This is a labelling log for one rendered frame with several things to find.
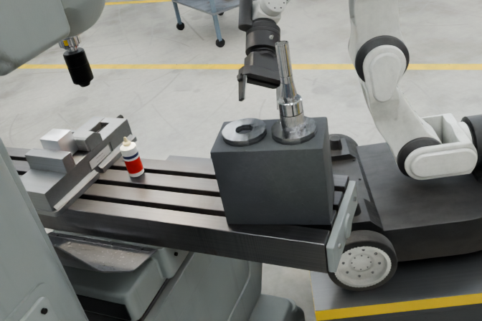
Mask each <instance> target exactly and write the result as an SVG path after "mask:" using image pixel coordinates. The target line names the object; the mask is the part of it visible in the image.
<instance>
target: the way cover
mask: <svg viewBox="0 0 482 321"><path fill-rule="evenodd" d="M49 234H50V235H49ZM47 235H48V237H49V240H50V241H51V242H52V245H53V247H54V249H55V251H56V253H57V255H58V258H59V260H60V262H61V264H62V265H65V266H69V267H75V268H80V269H86V270H91V271H97V272H104V273H105V272H133V271H135V270H137V268H139V267H140V266H141V265H142V264H143V263H144V262H145V261H146V260H147V259H149V258H150V257H151V256H152V255H153V254H154V253H155V252H157V251H158V249H152V248H147V247H143V248H141V247H142V246H134V245H130V244H122V243H117V242H111V241H110V242H109V241H103V240H99V239H91V238H89V239H88V238H86V237H79V236H73V235H68V234H60V233H54V232H50V233H48V234H47ZM61 235H63V236H61ZM65 235H66V236H65ZM59 236H60V237H59ZM66 240H67V241H66ZM89 240H90V241H89ZM94 242H95V244H94ZM99 242H100V243H99ZM55 244H56V245H55ZM100 245H101V246H100ZM103 245H104V246H103ZM113 246H114V247H113ZM124 247H125V248H124ZM83 248H84V249H83ZM95 248H96V249H97V250H94V249H95ZM130 248H131V249H130ZM75 249H76V250H75ZM118 250H119V251H118ZM121 250H122V251H121ZM102 251H103V252H102ZM147 251H149V253H148V252H147ZM115 252H117V253H115ZM131 252H132V253H131ZM128 253H130V254H128ZM94 254H95V255H94ZM98 255H99V256H98ZM113 255H114V256H113ZM103 256H104V257H103ZM122 257H123V258H122ZM133 258H134V259H133ZM132 259H133V260H132ZM83 260H84V261H83ZM119 260H121V261H119ZM100 261H101V262H100ZM86 262H87V263H86ZM103 262H104V263H103ZM90 264H91V265H90ZM103 264H104V266H103ZM98 266H99V267H98ZM101 267H102V268H101ZM111 267H112V268H111ZM121 268H124V269H121Z"/></svg>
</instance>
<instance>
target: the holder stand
mask: <svg viewBox="0 0 482 321"><path fill-rule="evenodd" d="M304 117H305V123H306V126H305V128H304V129H303V130H302V131H300V132H297V133H286V132H284V131H282V128H281V124H280V119H271V120H259V119H257V118H243V119H239V120H236V121H227V122H223V124H222V127H221V129H220V131H219V133H218V136H217V138H216V140H215V142H214V145H213V146H212V149H211V151H210V155H211V158H212V163H213V166H214V172H215V175H216V179H217V184H218V187H219V192H220V196H221V199H222V205H223V208H224V211H225V216H226V220H227V224H277V225H330V224H331V219H332V211H333V202H334V177H333V169H332V162H331V148H330V140H329V127H328V120H327V117H315V118H310V117H306V116H304Z"/></svg>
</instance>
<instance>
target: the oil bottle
mask: <svg viewBox="0 0 482 321"><path fill-rule="evenodd" d="M123 139H124V142H123V144H122V146H121V147H120V151H121V153H122V156H123V159H124V162H125V165H126V168H127V170H128V174H129V176H131V177H138V176H140V175H142V174H143V172H144V169H143V165H142V162H141V158H140V155H139V154H138V150H137V147H136V144H135V143H133V142H131V141H129V140H128V139H127V138H126V137H124V138H123Z"/></svg>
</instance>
